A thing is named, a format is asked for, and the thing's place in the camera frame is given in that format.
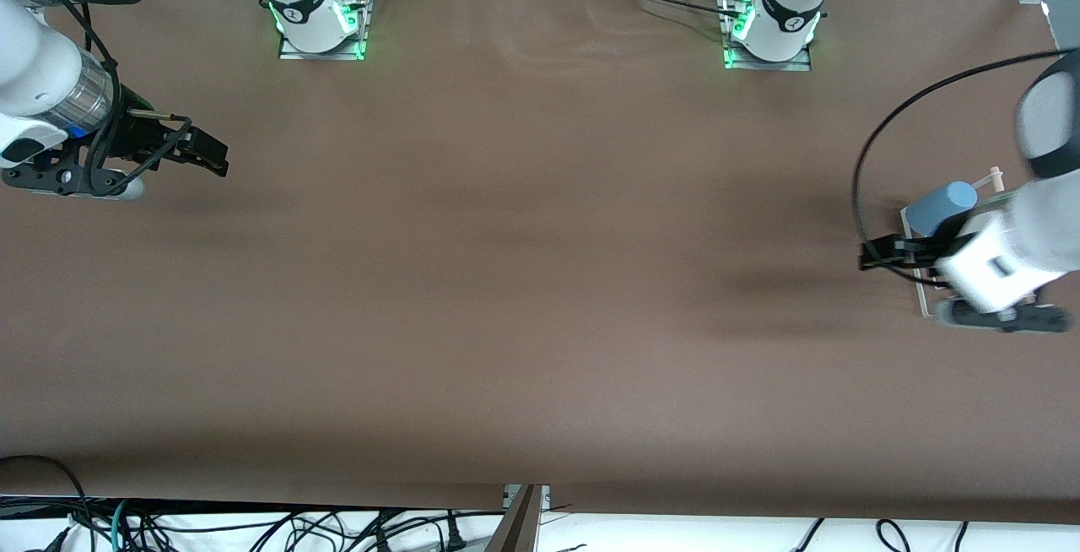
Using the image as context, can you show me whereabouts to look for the light blue plastic cup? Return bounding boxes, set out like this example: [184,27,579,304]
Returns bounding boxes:
[905,181,980,237]

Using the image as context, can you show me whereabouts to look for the brown table cover sheet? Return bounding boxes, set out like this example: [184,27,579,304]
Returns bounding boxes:
[0,0,1080,526]

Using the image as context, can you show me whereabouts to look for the brown table support beam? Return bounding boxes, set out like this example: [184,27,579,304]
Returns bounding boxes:
[485,484,543,552]

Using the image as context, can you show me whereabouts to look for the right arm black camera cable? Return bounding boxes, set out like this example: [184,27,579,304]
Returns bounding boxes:
[34,0,192,192]

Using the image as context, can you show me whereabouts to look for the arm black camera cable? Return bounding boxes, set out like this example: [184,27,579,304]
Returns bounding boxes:
[850,50,1064,287]
[34,0,192,192]

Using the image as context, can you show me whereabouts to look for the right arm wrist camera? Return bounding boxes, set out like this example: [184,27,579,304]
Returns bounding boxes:
[0,165,147,201]

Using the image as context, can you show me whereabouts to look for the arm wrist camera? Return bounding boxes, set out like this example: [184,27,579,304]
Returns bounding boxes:
[935,297,1071,336]
[0,165,147,201]

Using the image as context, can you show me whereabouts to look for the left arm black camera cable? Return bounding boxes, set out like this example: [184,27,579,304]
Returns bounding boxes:
[850,50,1064,287]

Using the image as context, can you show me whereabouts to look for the white wire cup rack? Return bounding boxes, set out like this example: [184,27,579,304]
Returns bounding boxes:
[899,165,1043,318]

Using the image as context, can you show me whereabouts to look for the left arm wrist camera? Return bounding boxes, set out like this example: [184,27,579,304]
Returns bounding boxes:
[935,297,1071,336]

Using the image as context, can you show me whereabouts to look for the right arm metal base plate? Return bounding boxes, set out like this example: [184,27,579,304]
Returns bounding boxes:
[278,0,370,62]

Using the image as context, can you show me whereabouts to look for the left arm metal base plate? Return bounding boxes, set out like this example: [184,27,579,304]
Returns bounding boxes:
[723,0,813,73]

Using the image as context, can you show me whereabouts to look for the black looped floor cable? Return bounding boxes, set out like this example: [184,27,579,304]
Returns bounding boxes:
[876,518,914,552]

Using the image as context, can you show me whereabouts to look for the thick black floor cable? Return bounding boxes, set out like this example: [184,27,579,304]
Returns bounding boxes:
[0,454,95,552]

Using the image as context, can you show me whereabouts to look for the teal cable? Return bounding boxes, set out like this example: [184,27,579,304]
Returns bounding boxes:
[111,499,138,552]

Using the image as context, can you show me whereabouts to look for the small metal bracket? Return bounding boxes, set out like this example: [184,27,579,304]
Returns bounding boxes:
[504,484,552,512]

